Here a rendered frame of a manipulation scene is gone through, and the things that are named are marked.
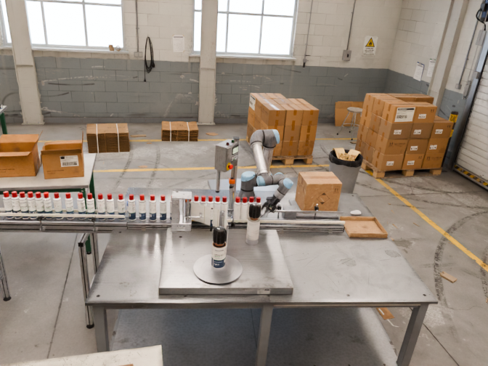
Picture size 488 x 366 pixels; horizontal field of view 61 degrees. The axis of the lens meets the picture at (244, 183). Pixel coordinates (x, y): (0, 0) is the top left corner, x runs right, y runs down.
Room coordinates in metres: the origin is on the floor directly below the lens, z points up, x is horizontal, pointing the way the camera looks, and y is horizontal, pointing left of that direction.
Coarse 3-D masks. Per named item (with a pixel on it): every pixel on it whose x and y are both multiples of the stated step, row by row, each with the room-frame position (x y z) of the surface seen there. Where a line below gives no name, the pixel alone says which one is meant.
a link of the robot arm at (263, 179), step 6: (258, 132) 3.11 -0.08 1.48; (252, 138) 3.08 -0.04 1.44; (258, 138) 3.07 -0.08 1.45; (252, 144) 3.04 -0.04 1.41; (258, 144) 3.04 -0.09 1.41; (258, 150) 2.99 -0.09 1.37; (258, 156) 2.95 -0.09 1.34; (258, 162) 2.92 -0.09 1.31; (264, 162) 2.93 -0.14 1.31; (258, 168) 2.89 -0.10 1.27; (264, 168) 2.87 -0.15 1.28; (264, 174) 2.83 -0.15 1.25; (258, 180) 2.81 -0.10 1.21; (264, 180) 2.79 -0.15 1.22; (270, 180) 2.81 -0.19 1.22
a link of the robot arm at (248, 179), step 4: (244, 172) 3.24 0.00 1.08; (248, 172) 3.23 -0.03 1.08; (252, 172) 3.23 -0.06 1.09; (244, 176) 3.17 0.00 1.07; (248, 176) 3.16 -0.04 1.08; (252, 176) 3.16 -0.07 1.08; (256, 176) 3.20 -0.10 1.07; (244, 180) 3.16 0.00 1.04; (248, 180) 3.15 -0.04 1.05; (252, 180) 3.16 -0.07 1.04; (240, 184) 3.20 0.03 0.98; (244, 184) 3.16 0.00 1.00; (248, 184) 3.15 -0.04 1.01; (252, 184) 3.16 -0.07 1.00; (256, 184) 3.18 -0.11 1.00; (244, 188) 3.16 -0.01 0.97; (248, 188) 3.15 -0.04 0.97; (252, 188) 3.17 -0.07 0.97
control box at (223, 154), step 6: (222, 144) 2.80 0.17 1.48; (234, 144) 2.82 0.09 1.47; (216, 150) 2.76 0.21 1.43; (222, 150) 2.74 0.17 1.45; (228, 150) 2.74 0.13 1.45; (216, 156) 2.76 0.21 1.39; (222, 156) 2.74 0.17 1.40; (228, 156) 2.74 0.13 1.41; (216, 162) 2.76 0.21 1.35; (222, 162) 2.74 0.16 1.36; (228, 162) 2.75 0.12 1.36; (234, 162) 2.82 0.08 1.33; (216, 168) 2.76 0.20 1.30; (222, 168) 2.74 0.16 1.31; (228, 168) 2.75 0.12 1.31
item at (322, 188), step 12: (300, 180) 3.18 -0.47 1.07; (312, 180) 3.09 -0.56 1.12; (324, 180) 3.11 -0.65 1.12; (336, 180) 3.13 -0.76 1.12; (300, 192) 3.14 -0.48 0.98; (312, 192) 3.03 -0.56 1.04; (324, 192) 3.05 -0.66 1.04; (336, 192) 3.07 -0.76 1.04; (300, 204) 3.10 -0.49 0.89; (312, 204) 3.03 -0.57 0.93; (324, 204) 3.05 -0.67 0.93; (336, 204) 3.07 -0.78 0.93
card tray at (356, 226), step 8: (344, 216) 2.98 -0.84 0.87; (352, 216) 2.99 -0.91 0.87; (360, 216) 3.00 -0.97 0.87; (368, 216) 3.01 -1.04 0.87; (344, 224) 2.91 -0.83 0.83; (352, 224) 2.92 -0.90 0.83; (360, 224) 2.93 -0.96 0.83; (368, 224) 2.94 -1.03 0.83; (376, 224) 2.95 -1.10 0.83; (352, 232) 2.79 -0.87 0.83; (360, 232) 2.80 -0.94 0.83; (368, 232) 2.81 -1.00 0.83; (376, 232) 2.82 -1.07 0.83; (384, 232) 2.81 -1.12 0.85
